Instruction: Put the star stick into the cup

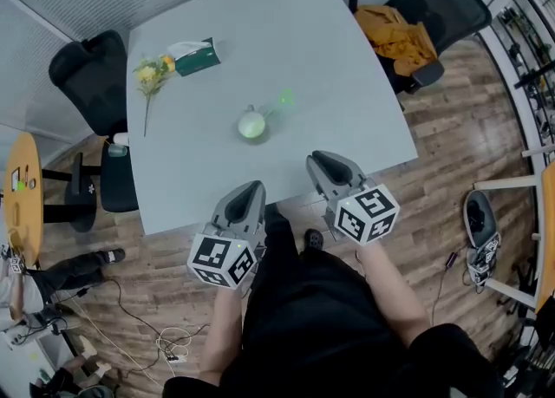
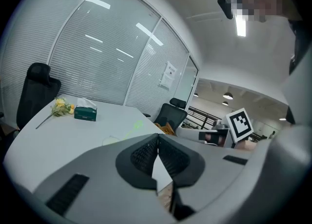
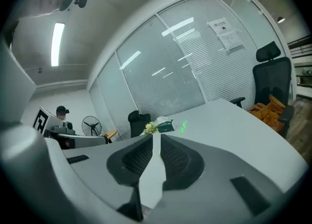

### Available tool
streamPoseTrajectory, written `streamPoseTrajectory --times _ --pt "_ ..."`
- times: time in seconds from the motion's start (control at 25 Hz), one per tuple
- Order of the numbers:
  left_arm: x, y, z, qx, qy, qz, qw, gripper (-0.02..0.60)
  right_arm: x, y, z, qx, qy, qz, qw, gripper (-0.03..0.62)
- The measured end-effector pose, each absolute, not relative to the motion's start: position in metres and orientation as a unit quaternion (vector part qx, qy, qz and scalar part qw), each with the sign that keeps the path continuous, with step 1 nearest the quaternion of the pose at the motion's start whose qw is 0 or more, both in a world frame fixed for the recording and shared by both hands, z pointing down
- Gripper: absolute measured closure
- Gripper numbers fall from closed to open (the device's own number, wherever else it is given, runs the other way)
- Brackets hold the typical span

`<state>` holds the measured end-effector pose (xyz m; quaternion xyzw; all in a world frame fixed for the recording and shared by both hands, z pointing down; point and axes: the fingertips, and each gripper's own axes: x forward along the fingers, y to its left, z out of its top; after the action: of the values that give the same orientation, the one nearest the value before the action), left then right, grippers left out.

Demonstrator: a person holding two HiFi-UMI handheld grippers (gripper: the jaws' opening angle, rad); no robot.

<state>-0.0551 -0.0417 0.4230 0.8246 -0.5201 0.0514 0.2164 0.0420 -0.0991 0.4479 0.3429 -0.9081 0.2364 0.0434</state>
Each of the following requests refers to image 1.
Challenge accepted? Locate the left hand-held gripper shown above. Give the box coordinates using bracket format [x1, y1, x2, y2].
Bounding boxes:
[186, 180, 266, 290]

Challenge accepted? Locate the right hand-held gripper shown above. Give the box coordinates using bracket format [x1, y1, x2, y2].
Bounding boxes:
[306, 151, 401, 245]

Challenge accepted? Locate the grey round vase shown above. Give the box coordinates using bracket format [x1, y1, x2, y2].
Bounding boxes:
[237, 104, 272, 145]

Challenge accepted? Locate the green star-topped plastic stick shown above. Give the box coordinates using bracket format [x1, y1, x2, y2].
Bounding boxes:
[262, 88, 296, 122]

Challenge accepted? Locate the person's right forearm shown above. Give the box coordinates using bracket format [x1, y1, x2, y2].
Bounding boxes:
[355, 239, 430, 349]

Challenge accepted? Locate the person's left forearm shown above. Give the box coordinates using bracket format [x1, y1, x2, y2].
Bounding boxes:
[198, 286, 244, 387]

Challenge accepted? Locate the person's black right clog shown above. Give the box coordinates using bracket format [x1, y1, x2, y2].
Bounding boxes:
[303, 228, 325, 252]

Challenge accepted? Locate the person's black clothing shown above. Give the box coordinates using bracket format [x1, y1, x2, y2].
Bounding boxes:
[162, 203, 506, 398]

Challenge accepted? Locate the grey spare gripper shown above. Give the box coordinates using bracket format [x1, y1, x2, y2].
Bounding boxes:
[462, 190, 502, 288]

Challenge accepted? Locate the mustard yellow jacket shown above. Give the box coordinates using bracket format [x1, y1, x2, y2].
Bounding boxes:
[354, 4, 438, 79]

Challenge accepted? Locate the green tissue box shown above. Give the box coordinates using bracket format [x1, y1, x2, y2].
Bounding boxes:
[167, 37, 222, 78]

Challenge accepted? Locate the yellow artificial flower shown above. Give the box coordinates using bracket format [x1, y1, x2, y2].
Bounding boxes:
[133, 54, 177, 138]

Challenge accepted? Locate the black mesh office chair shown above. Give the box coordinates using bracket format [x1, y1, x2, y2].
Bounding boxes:
[48, 30, 140, 214]

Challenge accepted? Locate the black office chair with headrest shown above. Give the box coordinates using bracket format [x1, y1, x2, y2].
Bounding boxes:
[333, 0, 500, 95]

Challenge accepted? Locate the white display shelf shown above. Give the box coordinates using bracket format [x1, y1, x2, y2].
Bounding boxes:
[476, 0, 555, 159]

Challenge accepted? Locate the white cable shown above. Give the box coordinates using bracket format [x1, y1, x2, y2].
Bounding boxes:
[155, 326, 193, 362]

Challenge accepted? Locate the black cable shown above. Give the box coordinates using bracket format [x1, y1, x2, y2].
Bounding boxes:
[77, 277, 209, 374]

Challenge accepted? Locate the wooden table with white frame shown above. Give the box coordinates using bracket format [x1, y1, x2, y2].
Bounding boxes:
[472, 144, 555, 315]

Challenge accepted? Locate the round wooden pedestal table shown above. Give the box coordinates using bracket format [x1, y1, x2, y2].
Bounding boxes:
[2, 132, 99, 268]

